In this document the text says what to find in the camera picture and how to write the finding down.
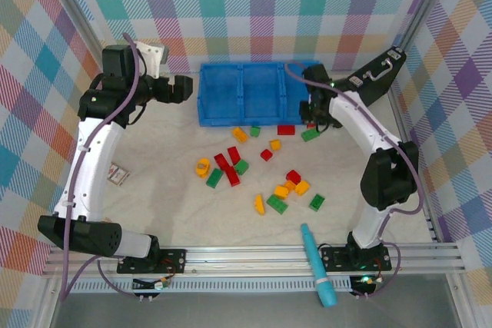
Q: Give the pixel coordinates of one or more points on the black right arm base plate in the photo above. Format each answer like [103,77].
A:
[336,257]

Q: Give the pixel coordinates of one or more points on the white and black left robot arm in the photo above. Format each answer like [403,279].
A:
[92,166]

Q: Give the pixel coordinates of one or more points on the long red lego brick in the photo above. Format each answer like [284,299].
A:
[231,177]

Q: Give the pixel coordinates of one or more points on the yellow rounded lego piece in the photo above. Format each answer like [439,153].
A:
[201,167]

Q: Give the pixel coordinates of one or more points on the small orange lego brick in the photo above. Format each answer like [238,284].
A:
[289,184]

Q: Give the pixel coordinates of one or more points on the small yellow lego brick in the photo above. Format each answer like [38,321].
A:
[275,145]

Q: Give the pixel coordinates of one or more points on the teal pen-shaped tool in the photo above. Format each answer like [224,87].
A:
[319,266]

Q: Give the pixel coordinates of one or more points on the aluminium side frame rail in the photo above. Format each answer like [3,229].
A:
[430,224]

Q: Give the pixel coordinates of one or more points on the aluminium mounting rail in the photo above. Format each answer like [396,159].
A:
[250,260]

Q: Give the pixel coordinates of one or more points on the yellow wedge lego piece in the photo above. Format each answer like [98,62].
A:
[260,205]

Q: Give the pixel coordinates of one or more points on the black carrying case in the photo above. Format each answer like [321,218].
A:
[378,78]

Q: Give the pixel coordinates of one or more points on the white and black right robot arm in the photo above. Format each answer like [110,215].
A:
[361,120]

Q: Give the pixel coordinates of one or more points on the small red lego brick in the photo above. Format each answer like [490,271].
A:
[266,154]

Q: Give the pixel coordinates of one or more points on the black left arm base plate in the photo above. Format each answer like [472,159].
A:
[173,259]

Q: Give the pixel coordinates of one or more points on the small printed card box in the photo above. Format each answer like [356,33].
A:
[118,173]

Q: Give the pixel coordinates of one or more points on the small green lego brick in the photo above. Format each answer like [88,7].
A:
[254,131]
[241,166]

